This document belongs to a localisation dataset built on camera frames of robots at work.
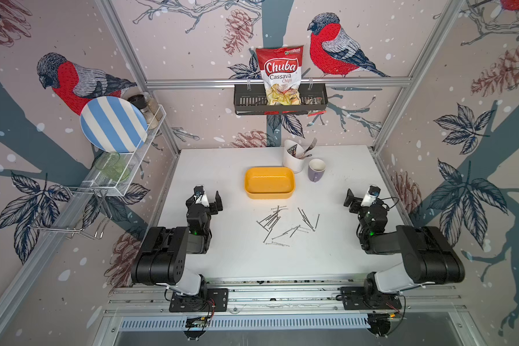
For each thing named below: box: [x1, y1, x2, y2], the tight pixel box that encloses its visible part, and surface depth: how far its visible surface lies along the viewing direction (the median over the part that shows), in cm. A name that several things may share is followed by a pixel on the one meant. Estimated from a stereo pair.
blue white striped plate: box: [80, 95, 149, 155], surface depth 74 cm
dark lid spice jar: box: [127, 94, 153, 127], surface depth 82 cm
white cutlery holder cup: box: [282, 139, 306, 174], surface depth 109 cm
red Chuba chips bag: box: [255, 44, 304, 106], surface depth 83 cm
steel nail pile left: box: [256, 205, 289, 243], surface depth 95 cm
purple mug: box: [307, 158, 327, 183], surface depth 103 cm
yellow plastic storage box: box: [244, 166, 296, 200], surface depth 108 cm
